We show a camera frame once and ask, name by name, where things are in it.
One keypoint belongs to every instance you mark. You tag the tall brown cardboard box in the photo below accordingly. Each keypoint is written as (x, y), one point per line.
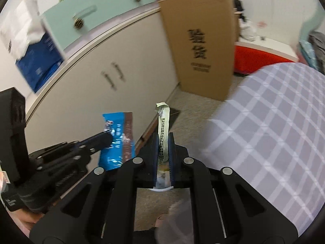
(201, 35)

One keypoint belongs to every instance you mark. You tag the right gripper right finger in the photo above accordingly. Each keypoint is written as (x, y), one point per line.
(171, 154)

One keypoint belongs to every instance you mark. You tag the grey blanket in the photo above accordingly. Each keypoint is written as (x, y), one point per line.
(317, 40)

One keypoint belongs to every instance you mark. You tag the person's left hand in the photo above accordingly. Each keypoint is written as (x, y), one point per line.
(24, 218)

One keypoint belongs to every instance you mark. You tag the blue paper bag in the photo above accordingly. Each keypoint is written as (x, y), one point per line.
(41, 60)

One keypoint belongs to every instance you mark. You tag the cream low cabinet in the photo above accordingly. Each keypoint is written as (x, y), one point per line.
(129, 68)

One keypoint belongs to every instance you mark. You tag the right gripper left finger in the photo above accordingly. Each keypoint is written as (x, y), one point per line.
(154, 154)

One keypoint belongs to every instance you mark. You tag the mint drawer shelf unit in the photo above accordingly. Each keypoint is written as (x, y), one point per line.
(69, 20)

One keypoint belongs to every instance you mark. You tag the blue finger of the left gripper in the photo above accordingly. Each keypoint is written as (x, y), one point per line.
(97, 142)

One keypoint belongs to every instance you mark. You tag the green white wrapper strip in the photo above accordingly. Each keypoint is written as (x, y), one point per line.
(163, 182)

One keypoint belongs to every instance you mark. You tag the mint bunk bed frame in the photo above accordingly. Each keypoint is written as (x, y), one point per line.
(313, 23)

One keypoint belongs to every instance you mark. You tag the white plastic bag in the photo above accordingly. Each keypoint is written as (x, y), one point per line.
(248, 29)

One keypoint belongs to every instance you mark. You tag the blue snack wrapper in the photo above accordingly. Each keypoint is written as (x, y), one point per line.
(119, 125)

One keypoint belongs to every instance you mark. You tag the grey checked tablecloth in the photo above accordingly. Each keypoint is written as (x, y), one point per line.
(271, 132)

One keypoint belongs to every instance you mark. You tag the red storage box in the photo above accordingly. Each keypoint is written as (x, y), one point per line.
(250, 56)

